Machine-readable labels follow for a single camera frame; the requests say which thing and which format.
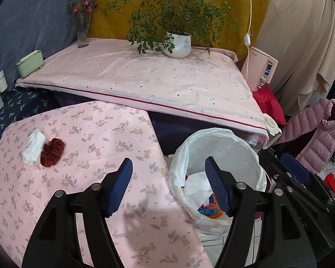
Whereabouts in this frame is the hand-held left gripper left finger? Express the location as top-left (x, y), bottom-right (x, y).
top-left (21, 158), bottom-right (133, 268)

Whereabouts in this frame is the bin with white bag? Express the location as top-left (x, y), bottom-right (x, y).
top-left (169, 128), bottom-right (268, 236)

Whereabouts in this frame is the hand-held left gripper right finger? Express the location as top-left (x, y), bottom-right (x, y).
top-left (205, 156), bottom-right (317, 268)

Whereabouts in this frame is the green plant in white pot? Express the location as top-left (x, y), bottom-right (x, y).
top-left (105, 0), bottom-right (241, 59)

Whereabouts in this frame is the large orange plastic bag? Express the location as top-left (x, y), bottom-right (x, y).
top-left (209, 194), bottom-right (223, 219)

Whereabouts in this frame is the white crumpled tissue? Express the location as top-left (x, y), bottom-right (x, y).
top-left (22, 130), bottom-right (46, 166)

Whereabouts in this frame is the pink down jacket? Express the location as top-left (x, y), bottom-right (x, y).
top-left (274, 98), bottom-right (335, 174)

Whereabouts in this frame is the white round cap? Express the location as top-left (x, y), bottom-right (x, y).
top-left (264, 114), bottom-right (281, 134)

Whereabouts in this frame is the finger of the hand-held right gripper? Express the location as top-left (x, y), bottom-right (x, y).
top-left (281, 153), bottom-right (324, 199)
top-left (258, 151), bottom-right (293, 199)

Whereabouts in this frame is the glass vase with pink flowers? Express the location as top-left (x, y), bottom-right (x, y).
top-left (65, 0), bottom-right (99, 48)

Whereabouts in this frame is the white tissue paper sheet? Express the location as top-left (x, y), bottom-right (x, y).
top-left (184, 172), bottom-right (214, 210)

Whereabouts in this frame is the pink appliance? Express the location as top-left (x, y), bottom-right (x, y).
top-left (240, 47), bottom-right (279, 91)

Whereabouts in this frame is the pale green box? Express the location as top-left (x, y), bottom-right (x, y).
top-left (16, 50), bottom-right (44, 78)

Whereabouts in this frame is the beige curtain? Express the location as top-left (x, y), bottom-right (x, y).
top-left (254, 0), bottom-right (335, 118)

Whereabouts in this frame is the pink floral tablecloth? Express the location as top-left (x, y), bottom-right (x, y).
top-left (0, 100), bottom-right (213, 268)

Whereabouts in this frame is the red cloth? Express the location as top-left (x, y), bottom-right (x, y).
top-left (253, 85), bottom-right (287, 126)

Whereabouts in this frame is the blue backdrop cloth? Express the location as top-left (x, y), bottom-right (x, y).
top-left (0, 0), bottom-right (95, 84)

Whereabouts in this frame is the white cable with switch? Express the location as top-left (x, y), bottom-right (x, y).
top-left (244, 0), bottom-right (253, 62)

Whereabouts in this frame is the dark navy bedding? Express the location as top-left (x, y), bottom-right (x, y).
top-left (53, 93), bottom-right (266, 159)

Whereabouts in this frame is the dark red scrunchie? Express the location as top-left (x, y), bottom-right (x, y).
top-left (40, 138), bottom-right (66, 168)

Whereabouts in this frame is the pink pad with red stripe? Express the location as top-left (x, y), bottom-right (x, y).
top-left (15, 38), bottom-right (270, 140)

